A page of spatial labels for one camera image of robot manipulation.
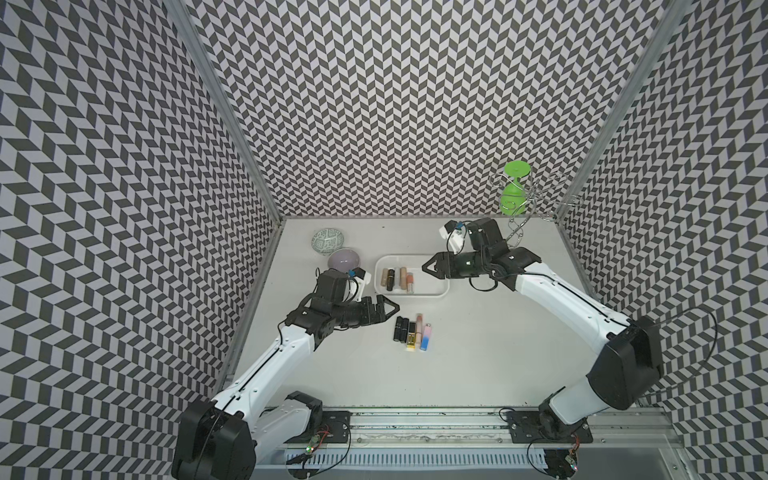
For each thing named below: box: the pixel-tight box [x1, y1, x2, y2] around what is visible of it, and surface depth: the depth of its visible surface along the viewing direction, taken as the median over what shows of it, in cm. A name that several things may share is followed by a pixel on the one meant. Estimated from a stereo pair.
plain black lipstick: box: [400, 318, 410, 343], surface depth 90 cm
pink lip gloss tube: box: [415, 313, 423, 345], surface depth 90 cm
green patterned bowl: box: [311, 228, 345, 257], surface depth 110 cm
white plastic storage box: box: [374, 254, 450, 298], surface depth 100 cm
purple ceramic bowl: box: [327, 248, 360, 273], surface depth 103 cm
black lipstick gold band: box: [386, 269, 395, 291], surface depth 101 cm
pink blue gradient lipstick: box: [420, 323, 432, 351], surface depth 89 cm
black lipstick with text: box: [393, 316, 403, 342], surface depth 91 cm
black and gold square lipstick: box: [406, 322, 416, 351], surface depth 88 cm
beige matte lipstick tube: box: [399, 266, 407, 290], surface depth 101 cm
